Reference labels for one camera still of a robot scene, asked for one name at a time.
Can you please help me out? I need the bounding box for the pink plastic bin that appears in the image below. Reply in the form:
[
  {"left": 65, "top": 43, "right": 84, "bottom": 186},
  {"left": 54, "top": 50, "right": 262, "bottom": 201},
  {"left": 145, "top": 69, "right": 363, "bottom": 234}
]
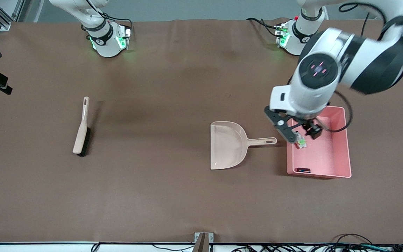
[{"left": 286, "top": 106, "right": 352, "bottom": 179}]

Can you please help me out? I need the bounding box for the beige brush with black bristles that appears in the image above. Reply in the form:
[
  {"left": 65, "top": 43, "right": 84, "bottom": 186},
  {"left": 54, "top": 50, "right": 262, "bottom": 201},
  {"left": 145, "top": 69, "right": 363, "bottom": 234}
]
[{"left": 72, "top": 97, "right": 91, "bottom": 157}]

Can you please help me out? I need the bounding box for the brown table cover mat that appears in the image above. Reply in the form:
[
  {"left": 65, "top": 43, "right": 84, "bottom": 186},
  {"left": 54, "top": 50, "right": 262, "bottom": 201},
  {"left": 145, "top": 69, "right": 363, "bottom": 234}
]
[{"left": 0, "top": 17, "right": 403, "bottom": 244}]

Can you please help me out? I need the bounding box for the black looped cable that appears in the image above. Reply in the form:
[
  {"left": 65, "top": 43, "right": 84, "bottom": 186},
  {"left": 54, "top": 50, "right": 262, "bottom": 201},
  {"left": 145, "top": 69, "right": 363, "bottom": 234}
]
[{"left": 333, "top": 233, "right": 375, "bottom": 247}]

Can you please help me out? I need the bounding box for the beige plastic dustpan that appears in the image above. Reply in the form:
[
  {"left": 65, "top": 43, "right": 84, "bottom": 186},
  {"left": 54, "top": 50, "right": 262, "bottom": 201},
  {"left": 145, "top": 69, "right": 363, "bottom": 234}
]
[{"left": 210, "top": 121, "right": 278, "bottom": 170}]

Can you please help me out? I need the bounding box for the metal bracket with brown post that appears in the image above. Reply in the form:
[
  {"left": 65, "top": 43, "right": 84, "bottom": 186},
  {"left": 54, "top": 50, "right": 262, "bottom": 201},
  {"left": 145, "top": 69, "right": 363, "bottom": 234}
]
[{"left": 192, "top": 232, "right": 214, "bottom": 252}]

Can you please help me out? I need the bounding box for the white green electronic component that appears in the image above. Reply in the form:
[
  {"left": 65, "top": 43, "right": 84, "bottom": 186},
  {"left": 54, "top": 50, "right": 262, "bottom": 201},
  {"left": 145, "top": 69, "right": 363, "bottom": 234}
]
[{"left": 294, "top": 131, "right": 307, "bottom": 149}]

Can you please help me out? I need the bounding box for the black cable bundle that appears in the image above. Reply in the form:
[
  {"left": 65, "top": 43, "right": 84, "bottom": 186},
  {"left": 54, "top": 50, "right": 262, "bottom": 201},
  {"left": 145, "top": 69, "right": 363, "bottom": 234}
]
[{"left": 229, "top": 243, "right": 403, "bottom": 252}]

